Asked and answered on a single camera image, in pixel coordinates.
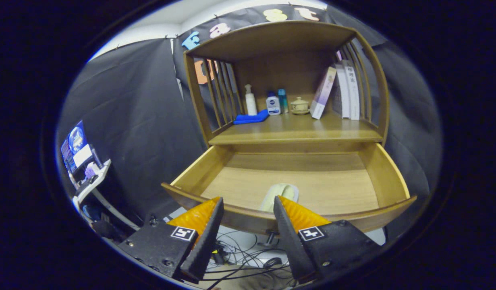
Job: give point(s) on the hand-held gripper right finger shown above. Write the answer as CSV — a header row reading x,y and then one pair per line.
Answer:
x,y
288,241

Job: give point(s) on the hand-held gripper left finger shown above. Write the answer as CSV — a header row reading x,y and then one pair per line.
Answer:
x,y
207,241

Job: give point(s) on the pale green ceramic dish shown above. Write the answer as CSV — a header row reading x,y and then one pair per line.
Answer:
x,y
278,195

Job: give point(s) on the wooden drawer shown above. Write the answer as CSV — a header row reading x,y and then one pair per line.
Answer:
x,y
332,189

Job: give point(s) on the wooden countertop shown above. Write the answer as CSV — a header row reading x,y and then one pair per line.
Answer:
x,y
296,129

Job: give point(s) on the wooden cabinet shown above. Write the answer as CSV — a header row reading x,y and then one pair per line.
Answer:
x,y
288,68

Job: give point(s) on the white side table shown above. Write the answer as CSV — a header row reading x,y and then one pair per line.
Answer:
x,y
90,189

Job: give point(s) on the blue folded cloth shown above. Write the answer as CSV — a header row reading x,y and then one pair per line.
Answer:
x,y
250,118

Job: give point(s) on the small lidded ceramic cup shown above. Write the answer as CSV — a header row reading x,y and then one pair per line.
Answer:
x,y
299,106

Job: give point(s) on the white lotion bottle blue cap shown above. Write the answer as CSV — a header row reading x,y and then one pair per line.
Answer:
x,y
273,106

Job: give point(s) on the small purple object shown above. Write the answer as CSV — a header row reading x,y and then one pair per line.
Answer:
x,y
90,171

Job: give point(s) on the white pump bottle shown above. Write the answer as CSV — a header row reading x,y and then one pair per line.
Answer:
x,y
251,106

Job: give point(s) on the teal bottle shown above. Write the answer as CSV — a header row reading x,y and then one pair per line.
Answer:
x,y
283,100

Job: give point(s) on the black backdrop cloth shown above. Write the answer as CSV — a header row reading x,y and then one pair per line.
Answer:
x,y
131,121

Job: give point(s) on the pale purple white book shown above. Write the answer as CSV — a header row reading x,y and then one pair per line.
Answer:
x,y
322,96

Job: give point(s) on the white book black spine text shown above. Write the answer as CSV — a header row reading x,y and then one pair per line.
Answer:
x,y
352,96

